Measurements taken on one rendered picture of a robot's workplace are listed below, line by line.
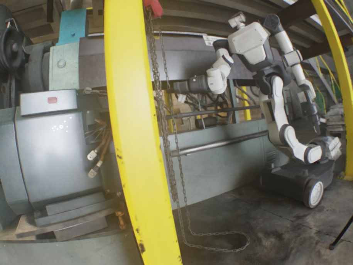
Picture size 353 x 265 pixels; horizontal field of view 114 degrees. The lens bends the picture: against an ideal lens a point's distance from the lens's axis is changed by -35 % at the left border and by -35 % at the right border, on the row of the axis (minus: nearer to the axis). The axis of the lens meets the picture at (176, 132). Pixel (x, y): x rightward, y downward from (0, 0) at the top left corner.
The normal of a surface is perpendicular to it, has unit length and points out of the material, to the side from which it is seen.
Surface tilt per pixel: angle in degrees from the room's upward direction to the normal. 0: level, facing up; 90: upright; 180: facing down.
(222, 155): 90
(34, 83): 126
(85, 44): 78
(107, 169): 90
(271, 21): 104
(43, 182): 90
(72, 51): 90
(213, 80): 118
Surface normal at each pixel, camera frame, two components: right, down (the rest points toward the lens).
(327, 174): 0.24, 0.00
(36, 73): 0.37, 0.27
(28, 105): 0.63, -0.07
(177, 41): 0.30, -0.22
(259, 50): -0.54, 0.35
